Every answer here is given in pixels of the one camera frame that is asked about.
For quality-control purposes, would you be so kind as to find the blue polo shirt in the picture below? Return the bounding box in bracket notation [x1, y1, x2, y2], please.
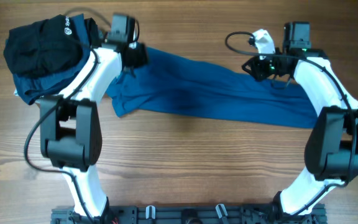
[106, 47, 318, 128]

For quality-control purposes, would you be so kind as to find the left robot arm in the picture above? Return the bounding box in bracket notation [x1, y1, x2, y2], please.
[39, 14, 148, 223]

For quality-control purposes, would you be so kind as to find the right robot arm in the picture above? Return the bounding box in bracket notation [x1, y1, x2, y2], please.
[242, 22, 358, 216]

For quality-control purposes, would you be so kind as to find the black bottom folded garment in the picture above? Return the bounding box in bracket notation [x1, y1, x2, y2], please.
[85, 18, 103, 48]

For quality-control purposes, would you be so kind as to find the black folded garment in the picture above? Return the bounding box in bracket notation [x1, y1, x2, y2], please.
[4, 14, 83, 78]
[85, 18, 103, 48]

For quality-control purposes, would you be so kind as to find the light grey folded garment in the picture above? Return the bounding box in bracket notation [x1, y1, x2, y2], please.
[14, 88, 44, 105]

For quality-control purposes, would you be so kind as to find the navy folded garment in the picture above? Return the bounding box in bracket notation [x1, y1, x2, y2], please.
[12, 14, 91, 96]

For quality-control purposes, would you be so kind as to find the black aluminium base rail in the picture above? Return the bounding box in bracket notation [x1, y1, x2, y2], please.
[50, 203, 328, 224]

